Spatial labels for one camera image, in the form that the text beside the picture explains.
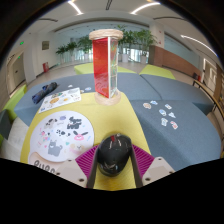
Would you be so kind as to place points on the group of ceiling lights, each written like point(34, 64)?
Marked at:
point(76, 7)

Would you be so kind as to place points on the light wooden door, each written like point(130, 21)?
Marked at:
point(17, 71)

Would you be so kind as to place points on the dark blue folded umbrella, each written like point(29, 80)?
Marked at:
point(44, 92)

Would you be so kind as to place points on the green upholstered bench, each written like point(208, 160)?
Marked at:
point(15, 100)
point(83, 68)
point(156, 71)

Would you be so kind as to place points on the row of potted plants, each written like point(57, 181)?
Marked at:
point(85, 43)

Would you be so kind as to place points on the wooden frame chair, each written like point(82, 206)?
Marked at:
point(206, 91)

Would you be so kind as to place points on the square wall plaque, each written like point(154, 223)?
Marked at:
point(45, 45)

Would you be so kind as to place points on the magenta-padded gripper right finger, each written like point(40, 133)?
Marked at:
point(144, 160)

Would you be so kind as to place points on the group of small stickers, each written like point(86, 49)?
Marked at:
point(163, 112)

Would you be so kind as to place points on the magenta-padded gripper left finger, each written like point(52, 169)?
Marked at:
point(85, 163)

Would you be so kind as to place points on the red fire extinguisher box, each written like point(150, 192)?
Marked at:
point(45, 67)

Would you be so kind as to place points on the dark grey cube seat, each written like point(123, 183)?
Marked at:
point(4, 124)

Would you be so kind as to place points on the black computer mouse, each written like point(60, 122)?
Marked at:
point(114, 155)

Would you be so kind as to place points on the white round puppy mouse pad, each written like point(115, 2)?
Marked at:
point(60, 133)

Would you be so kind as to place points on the red panel tower wooden ends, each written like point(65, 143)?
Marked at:
point(101, 66)

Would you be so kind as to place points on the grey upholstered bench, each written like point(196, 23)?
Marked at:
point(176, 90)
point(186, 146)
point(133, 86)

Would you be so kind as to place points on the white sticker sheet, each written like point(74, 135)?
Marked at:
point(60, 99)

